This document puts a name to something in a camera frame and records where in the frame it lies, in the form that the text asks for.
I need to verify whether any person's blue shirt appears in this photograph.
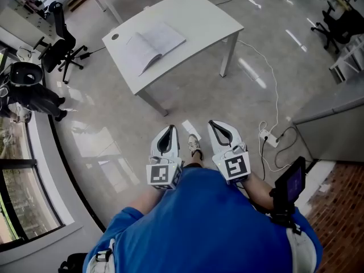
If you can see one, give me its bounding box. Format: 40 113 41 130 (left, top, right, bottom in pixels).
82 166 324 273

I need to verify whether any person's leg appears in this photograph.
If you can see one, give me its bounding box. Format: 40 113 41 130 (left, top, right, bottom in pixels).
186 151 204 169

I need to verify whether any white metal rack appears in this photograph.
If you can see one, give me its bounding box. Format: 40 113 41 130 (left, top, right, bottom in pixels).
329 34 364 82

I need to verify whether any white book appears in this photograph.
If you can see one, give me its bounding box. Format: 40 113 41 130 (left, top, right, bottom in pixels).
125 21 187 77

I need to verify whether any person's right forearm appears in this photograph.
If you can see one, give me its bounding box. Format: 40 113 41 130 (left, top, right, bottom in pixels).
241 171 277 213

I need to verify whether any person's grey sneaker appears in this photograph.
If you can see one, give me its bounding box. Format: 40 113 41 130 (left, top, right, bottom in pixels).
187 134 203 160

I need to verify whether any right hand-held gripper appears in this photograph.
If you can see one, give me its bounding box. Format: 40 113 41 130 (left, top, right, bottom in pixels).
207 119 251 185

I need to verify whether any white paper sheet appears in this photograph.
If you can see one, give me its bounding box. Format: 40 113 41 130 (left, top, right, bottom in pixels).
181 119 202 141

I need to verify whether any person's white shoulder strap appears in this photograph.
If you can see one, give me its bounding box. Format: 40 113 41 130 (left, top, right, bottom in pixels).
285 225 318 273
86 238 117 273

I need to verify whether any white power strip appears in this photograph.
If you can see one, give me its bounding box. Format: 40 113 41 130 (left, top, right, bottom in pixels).
259 129 280 148

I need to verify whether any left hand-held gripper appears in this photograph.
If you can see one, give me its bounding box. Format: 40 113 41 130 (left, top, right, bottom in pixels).
146 125 183 191

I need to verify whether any person's left forearm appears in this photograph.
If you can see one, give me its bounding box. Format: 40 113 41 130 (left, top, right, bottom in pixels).
133 185 166 219

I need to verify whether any grey cabinet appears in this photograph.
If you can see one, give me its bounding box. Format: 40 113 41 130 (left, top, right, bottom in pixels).
292 95 364 163

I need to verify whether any black power cable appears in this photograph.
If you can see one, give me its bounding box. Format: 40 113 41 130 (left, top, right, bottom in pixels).
260 126 299 181

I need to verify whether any white rectangular table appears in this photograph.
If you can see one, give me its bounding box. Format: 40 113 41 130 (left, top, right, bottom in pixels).
101 0 245 117

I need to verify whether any black swivel chair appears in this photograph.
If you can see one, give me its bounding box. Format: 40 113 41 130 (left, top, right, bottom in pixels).
310 1 364 54

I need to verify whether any black office chair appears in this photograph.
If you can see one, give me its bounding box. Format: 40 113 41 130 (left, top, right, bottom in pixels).
33 1 88 85

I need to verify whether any black bag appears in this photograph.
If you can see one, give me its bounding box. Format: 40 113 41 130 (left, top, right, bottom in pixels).
57 253 88 273

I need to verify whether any white power cable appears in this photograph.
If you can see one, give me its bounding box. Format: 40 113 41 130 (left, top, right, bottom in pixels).
237 39 281 132

